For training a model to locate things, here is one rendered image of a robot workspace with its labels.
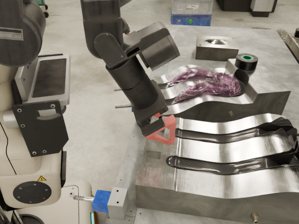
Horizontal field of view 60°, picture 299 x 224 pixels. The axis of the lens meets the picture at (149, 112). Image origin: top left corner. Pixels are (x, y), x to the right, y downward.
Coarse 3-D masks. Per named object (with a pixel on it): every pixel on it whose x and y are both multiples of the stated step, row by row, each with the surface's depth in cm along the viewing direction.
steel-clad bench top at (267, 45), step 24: (168, 24) 172; (192, 48) 140; (240, 48) 140; (264, 48) 140; (168, 72) 118; (288, 72) 118; (144, 144) 81; (120, 168) 73; (144, 216) 61; (168, 216) 61; (192, 216) 61
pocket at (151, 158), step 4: (144, 152) 67; (148, 152) 67; (152, 152) 67; (156, 152) 66; (160, 152) 66; (144, 156) 67; (148, 156) 68; (152, 156) 68; (156, 156) 67; (144, 160) 66; (148, 160) 67; (152, 160) 67; (156, 160) 67; (144, 164) 66; (148, 164) 66; (152, 164) 66; (156, 164) 66
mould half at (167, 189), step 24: (192, 120) 77; (240, 120) 74; (264, 120) 70; (192, 144) 69; (216, 144) 69; (240, 144) 67; (264, 144) 63; (288, 144) 62; (144, 168) 62; (168, 168) 62; (288, 168) 56; (144, 192) 59; (168, 192) 58; (192, 192) 57; (216, 192) 57; (240, 192) 56; (264, 192) 53; (288, 192) 52; (216, 216) 60; (240, 216) 59; (264, 216) 58; (288, 216) 56
